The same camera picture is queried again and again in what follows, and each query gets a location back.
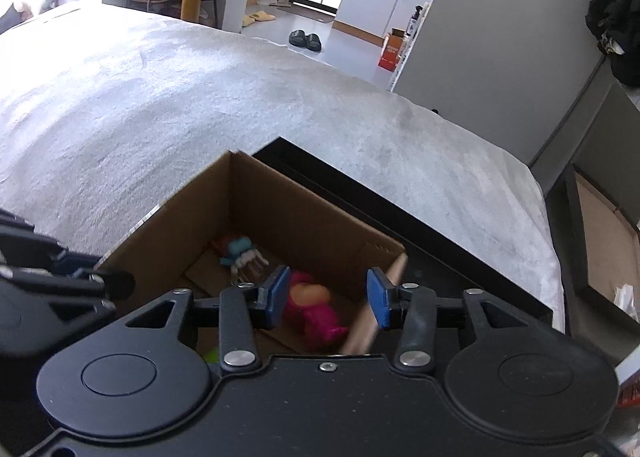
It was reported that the brown cardboard box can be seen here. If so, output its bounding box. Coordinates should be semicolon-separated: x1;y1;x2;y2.
97;150;408;355

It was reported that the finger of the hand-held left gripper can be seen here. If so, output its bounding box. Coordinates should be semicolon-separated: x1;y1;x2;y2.
0;210;101;274
0;262;137;328

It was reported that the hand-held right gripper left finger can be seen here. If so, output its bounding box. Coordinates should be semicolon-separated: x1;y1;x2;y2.
125;265;292;380

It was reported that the black tray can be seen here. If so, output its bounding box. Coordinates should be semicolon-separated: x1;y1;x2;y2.
252;136;553;333

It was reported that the orange cardboard box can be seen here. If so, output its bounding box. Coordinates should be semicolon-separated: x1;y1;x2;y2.
377;28;407;72

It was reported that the flat cardboard tray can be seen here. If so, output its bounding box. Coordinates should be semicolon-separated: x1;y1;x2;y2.
562;162;640;333

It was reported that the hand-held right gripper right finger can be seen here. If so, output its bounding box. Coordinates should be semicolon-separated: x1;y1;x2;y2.
366;267;541;378

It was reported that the blue figure toy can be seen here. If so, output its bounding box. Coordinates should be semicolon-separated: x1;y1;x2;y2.
212;235;271;283

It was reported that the crumpled white paper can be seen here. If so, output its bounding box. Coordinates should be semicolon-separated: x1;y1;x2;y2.
612;284;640;313

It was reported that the pink figurine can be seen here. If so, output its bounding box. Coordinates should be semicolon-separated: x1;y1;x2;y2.
282;269;350;350

